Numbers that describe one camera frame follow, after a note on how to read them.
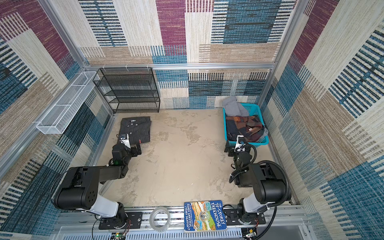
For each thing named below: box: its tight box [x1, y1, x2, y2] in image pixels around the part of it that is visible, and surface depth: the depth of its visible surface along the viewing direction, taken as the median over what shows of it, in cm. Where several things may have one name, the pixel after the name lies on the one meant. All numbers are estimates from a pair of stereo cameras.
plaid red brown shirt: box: [226, 114, 265, 142], surface depth 101 cm
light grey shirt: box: [222, 95, 249, 117], surface depth 111 cm
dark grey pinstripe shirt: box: [119, 116, 152, 145], surface depth 107 cm
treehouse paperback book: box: [183, 200, 227, 233], surface depth 74 cm
